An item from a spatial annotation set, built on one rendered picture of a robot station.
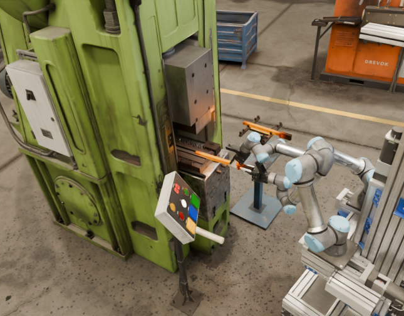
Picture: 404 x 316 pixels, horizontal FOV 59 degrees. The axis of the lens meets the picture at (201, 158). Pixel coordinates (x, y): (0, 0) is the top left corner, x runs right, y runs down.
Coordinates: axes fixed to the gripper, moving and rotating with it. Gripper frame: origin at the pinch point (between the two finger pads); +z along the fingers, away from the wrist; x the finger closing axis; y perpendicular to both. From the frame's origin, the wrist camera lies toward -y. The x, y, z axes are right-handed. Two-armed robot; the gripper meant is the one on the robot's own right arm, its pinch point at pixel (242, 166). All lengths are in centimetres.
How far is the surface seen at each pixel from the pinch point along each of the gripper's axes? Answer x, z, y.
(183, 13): 9, 42, -97
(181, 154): -5.9, 47.5, 1.0
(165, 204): -68, 14, -19
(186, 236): -69, 2, 0
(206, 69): 6, 27, -65
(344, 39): 352, 11, 38
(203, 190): -16.0, 24.0, 19.2
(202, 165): -9.1, 27.7, 2.4
